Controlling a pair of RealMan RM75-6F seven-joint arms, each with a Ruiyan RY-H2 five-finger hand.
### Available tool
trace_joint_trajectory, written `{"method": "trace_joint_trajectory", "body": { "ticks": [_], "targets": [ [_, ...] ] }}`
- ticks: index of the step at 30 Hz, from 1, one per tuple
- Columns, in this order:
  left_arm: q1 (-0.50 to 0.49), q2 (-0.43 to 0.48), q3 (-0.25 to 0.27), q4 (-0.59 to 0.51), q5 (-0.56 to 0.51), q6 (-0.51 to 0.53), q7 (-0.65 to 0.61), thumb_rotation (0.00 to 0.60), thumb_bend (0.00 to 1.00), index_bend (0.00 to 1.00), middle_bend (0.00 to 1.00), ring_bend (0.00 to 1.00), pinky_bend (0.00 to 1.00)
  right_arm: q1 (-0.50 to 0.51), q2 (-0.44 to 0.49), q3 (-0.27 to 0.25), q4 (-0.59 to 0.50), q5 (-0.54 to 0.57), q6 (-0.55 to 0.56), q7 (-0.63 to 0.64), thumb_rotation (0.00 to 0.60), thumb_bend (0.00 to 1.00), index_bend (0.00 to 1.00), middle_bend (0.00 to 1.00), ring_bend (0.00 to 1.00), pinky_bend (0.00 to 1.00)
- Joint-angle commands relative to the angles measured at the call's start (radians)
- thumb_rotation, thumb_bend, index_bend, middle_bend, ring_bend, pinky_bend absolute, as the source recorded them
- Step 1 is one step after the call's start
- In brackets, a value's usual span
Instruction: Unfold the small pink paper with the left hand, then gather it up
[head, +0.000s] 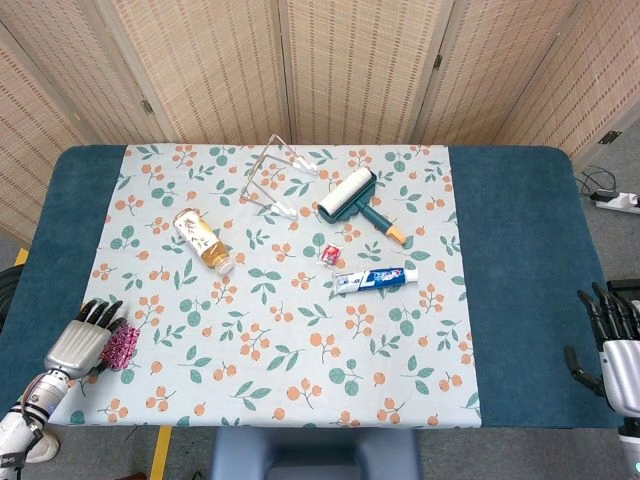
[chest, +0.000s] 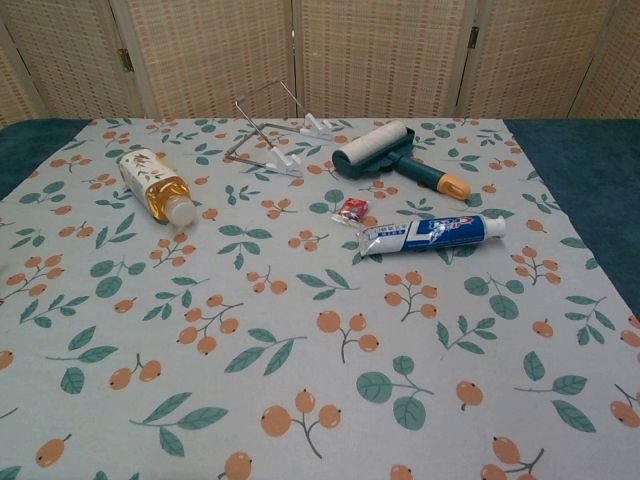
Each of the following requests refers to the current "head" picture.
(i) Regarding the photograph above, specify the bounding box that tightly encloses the black cable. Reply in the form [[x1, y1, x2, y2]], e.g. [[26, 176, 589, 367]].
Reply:
[[574, 165, 616, 197]]

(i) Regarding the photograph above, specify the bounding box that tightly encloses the black box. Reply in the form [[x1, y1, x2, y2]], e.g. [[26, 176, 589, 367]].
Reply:
[[606, 279, 640, 301]]

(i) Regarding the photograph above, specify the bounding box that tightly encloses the green lint roller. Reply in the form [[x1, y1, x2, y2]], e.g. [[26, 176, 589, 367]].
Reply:
[[317, 167, 408, 246]]

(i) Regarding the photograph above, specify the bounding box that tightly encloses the pink patterned cloth piece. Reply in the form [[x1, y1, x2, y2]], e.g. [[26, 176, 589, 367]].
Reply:
[[99, 322, 142, 371]]

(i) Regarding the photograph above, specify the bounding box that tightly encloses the white power strip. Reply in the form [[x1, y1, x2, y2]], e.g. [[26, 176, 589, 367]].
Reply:
[[589, 190, 640, 215]]

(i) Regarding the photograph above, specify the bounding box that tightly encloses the floral fruit print tablecloth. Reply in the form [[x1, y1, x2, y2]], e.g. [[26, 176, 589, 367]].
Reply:
[[49, 143, 483, 430]]

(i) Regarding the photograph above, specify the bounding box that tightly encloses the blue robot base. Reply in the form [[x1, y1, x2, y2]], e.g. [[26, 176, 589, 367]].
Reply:
[[209, 427, 424, 480]]

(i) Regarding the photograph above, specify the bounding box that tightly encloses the teal table cover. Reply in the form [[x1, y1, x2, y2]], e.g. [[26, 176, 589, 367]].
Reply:
[[0, 144, 621, 431]]

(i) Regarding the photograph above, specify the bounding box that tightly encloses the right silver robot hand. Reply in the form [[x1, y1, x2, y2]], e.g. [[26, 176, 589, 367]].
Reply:
[[564, 282, 640, 414]]

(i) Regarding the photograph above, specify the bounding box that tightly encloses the black round object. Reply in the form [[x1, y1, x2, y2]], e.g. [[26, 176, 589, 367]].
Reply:
[[0, 264, 21, 334]]

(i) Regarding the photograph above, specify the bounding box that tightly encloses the metal wire stand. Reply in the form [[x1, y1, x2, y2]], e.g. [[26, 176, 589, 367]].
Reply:
[[239, 133, 319, 219]]

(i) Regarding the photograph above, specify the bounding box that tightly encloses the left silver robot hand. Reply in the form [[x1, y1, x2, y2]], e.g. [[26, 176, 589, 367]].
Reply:
[[43, 298, 126, 377]]

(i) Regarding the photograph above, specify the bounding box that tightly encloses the tea bottle with floral label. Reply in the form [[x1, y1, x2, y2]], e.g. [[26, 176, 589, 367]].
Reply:
[[173, 207, 236, 276]]

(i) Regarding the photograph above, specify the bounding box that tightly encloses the woven folding screen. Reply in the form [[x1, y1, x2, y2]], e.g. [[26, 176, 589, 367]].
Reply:
[[0, 0, 640, 249]]

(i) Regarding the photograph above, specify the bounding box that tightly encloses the blue toothpaste tube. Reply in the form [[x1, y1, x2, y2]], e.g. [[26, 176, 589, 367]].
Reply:
[[332, 266, 419, 297]]

